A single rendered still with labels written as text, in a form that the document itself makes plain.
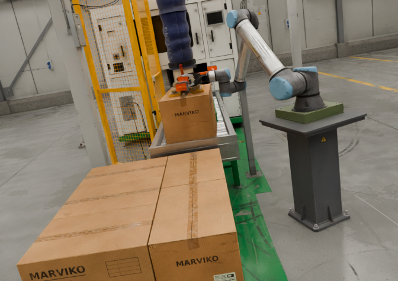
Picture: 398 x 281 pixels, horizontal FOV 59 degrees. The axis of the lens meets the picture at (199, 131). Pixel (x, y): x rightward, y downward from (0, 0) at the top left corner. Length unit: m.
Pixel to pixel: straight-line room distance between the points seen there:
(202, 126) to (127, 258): 1.39
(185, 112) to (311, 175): 1.05
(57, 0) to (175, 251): 2.59
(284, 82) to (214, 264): 1.13
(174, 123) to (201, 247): 1.36
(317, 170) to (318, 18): 10.08
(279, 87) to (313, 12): 10.08
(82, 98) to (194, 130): 1.26
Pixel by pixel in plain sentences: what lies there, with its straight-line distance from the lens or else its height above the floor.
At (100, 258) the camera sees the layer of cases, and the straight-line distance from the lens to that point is 1.71.
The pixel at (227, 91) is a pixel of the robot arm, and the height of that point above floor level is 0.94.
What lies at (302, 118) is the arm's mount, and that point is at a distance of 2.29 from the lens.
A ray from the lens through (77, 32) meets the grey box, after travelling 3.46.
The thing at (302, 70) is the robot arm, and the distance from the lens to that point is 2.33.
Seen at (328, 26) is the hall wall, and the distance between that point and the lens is 12.40.
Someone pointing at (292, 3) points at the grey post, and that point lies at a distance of 5.64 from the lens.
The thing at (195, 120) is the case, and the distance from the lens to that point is 2.75.
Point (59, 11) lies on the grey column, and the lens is 3.55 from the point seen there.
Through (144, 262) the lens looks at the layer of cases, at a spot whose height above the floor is 0.46.
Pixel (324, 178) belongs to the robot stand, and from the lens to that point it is 2.51.
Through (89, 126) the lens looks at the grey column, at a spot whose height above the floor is 0.72.
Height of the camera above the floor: 1.38
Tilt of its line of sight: 15 degrees down
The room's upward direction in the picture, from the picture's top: 10 degrees counter-clockwise
